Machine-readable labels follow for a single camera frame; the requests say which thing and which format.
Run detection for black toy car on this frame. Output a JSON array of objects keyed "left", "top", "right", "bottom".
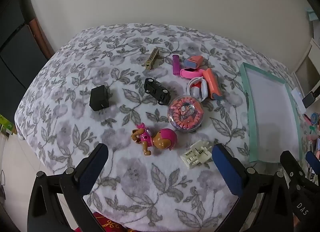
[{"left": 144, "top": 77, "right": 171, "bottom": 105}]

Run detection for white earphones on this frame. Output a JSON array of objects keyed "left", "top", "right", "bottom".
[{"left": 187, "top": 77, "right": 208, "bottom": 101}]

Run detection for black device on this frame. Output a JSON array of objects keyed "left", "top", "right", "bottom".
[{"left": 302, "top": 91, "right": 317, "bottom": 108}]

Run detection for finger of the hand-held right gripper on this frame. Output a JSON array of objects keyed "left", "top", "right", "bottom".
[
  {"left": 305, "top": 151, "right": 320, "bottom": 185},
  {"left": 279, "top": 150, "right": 310, "bottom": 187}
]

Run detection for red patterned cloth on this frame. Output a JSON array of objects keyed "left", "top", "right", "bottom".
[{"left": 91, "top": 211, "right": 128, "bottom": 232}]

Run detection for small orange and blue toy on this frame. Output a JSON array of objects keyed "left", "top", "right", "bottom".
[{"left": 184, "top": 55, "right": 203, "bottom": 70}]

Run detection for pink puppy toy figure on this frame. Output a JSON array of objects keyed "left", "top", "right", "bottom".
[{"left": 131, "top": 123, "right": 178, "bottom": 157}]

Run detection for white shelf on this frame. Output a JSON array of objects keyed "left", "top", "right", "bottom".
[{"left": 291, "top": 38, "right": 320, "bottom": 97}]

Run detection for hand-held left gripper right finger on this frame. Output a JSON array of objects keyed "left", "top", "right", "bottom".
[{"left": 212, "top": 143, "right": 300, "bottom": 232}]

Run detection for large orange and blue toy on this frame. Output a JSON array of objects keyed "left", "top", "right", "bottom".
[{"left": 202, "top": 68, "right": 223, "bottom": 100}]

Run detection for dark cabinet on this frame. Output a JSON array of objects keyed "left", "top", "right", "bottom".
[{"left": 0, "top": 4, "right": 49, "bottom": 122}]

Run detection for black and copper pole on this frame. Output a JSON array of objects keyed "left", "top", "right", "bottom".
[{"left": 21, "top": 0, "right": 55, "bottom": 60}]

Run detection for pile of colourful toys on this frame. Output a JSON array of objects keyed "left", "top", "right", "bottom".
[{"left": 301, "top": 112, "right": 320, "bottom": 182}]

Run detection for teal box lid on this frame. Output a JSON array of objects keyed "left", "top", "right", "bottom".
[{"left": 239, "top": 62, "right": 303, "bottom": 164}]

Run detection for cream plastic clip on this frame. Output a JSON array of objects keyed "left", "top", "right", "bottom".
[{"left": 180, "top": 140, "right": 213, "bottom": 170}]

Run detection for purple lighter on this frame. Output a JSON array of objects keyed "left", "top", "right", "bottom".
[{"left": 172, "top": 54, "right": 181, "bottom": 76}]

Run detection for pink wristband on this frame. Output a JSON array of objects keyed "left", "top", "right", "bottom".
[{"left": 180, "top": 68, "right": 207, "bottom": 79}]

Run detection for black cube charger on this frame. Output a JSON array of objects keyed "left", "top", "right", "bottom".
[{"left": 89, "top": 85, "right": 108, "bottom": 112}]

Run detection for clear ball with orange spiral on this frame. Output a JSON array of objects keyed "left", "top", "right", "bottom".
[{"left": 167, "top": 94, "right": 203, "bottom": 132}]

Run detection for grey floral blanket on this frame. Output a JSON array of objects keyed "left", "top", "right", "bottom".
[{"left": 14, "top": 23, "right": 304, "bottom": 231}]

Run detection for green packaging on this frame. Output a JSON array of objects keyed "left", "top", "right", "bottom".
[{"left": 0, "top": 114, "right": 17, "bottom": 136}]

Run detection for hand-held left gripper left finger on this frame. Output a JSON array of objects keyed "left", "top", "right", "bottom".
[{"left": 27, "top": 143, "right": 109, "bottom": 232}]

